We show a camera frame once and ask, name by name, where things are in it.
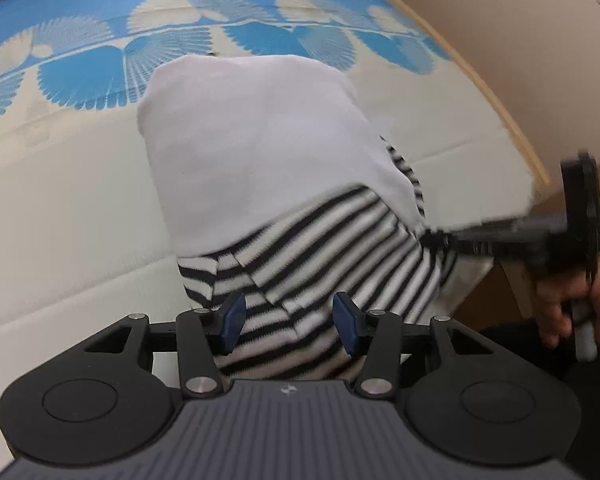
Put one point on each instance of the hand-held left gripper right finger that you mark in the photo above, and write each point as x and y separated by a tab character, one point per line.
347	325

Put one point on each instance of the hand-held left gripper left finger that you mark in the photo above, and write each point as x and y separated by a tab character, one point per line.
232	320

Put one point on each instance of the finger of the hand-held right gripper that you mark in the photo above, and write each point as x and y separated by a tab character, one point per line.
500	242

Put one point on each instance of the black white striped hoodie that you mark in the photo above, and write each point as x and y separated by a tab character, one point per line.
260	150

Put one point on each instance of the blue white printed bedsheet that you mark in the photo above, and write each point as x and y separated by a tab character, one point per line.
70	160

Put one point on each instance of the wooden bed frame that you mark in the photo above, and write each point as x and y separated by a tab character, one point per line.
485	85

